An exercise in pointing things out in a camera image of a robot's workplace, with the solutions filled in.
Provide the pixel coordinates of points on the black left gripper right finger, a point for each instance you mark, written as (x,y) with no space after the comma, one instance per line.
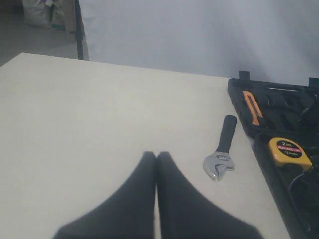
(184,213)

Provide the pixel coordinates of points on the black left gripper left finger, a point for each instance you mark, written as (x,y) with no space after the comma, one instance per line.
(127,214)

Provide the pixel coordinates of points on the black handled adjustable wrench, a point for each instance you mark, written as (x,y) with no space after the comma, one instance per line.
(220,161)

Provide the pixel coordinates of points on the black plastic tool case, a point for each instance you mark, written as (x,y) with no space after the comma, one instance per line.
(283,121)

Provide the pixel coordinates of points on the yellow tape measure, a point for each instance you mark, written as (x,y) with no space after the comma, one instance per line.
(285,151)

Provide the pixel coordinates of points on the orange utility knife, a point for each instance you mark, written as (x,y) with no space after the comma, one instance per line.
(257,117)

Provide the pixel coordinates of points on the black backdrop stand pole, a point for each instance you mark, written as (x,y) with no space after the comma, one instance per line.
(78,30)

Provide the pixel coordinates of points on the green white bag background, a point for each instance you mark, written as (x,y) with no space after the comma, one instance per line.
(57,21)

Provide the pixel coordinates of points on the grey sack in background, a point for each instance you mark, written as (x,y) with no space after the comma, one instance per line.
(37,12)

